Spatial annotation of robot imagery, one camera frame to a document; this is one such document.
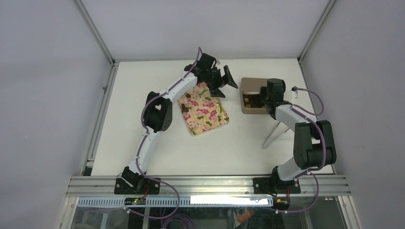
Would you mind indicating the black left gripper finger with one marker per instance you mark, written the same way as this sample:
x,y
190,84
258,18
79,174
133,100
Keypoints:
x,y
228,79
217,93

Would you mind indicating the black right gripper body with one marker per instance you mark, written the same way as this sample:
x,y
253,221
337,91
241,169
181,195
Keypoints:
x,y
264,95

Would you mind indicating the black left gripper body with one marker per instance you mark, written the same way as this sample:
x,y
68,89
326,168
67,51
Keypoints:
x,y
213,79

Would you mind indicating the gold box lid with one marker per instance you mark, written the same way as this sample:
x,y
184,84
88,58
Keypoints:
x,y
252,86

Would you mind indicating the silver metal tongs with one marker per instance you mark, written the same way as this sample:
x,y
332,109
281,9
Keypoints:
x,y
277,132

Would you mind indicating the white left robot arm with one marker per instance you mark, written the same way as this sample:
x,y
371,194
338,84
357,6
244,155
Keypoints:
x,y
156,116

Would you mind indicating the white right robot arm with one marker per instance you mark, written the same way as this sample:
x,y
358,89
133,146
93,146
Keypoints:
x,y
313,146

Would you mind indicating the gold chocolate box with dividers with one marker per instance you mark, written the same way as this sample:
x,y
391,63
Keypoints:
x,y
252,104

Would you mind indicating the floral rectangular tray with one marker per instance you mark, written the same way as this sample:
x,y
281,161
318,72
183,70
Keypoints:
x,y
201,112

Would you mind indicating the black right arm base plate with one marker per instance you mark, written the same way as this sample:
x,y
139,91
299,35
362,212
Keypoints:
x,y
272,185

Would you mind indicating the aluminium mounting rail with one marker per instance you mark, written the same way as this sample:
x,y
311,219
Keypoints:
x,y
103,186

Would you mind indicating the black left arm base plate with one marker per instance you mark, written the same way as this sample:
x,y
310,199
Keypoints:
x,y
142,186

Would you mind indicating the white slotted cable duct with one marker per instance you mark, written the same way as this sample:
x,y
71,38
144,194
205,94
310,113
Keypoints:
x,y
171,202

